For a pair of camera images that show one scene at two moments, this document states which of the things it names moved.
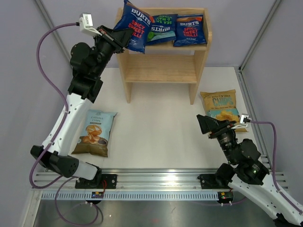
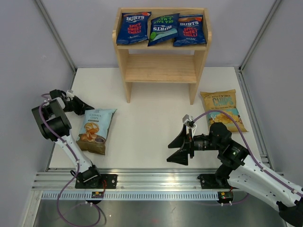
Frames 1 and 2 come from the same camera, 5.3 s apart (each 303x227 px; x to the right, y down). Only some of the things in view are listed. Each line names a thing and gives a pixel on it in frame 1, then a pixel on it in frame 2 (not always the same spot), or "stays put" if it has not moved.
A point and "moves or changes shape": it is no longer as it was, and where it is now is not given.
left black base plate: x=103 y=181 stays put
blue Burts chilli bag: x=190 y=30 stays put
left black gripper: x=118 y=39 → x=82 y=107
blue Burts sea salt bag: x=163 y=29 stays put
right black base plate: x=209 y=181 stays put
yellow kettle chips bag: x=221 y=105 stays put
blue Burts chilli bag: x=131 y=17 moves or changes shape
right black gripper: x=207 y=124 → x=178 y=142
